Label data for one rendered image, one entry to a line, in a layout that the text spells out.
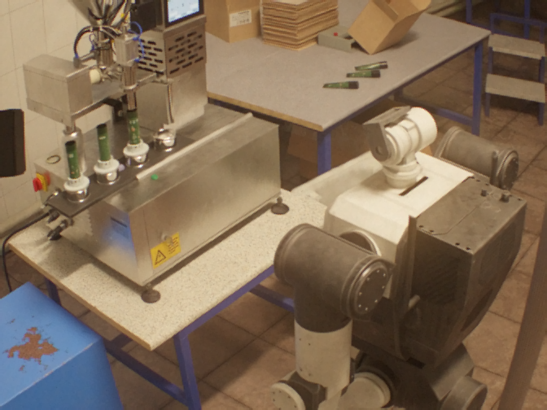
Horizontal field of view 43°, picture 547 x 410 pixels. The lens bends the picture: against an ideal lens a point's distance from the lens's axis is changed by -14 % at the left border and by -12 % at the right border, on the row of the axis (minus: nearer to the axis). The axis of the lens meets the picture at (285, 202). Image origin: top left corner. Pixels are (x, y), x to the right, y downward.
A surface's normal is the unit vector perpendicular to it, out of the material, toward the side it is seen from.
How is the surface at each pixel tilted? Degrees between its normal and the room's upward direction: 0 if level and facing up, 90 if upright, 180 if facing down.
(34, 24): 90
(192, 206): 90
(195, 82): 90
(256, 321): 0
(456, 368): 45
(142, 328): 0
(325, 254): 26
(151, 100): 90
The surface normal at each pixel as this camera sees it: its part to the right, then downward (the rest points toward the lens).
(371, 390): -0.69, 0.40
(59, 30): 0.77, 0.31
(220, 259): -0.04, -0.85
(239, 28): 0.53, 0.43
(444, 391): 0.49, -0.37
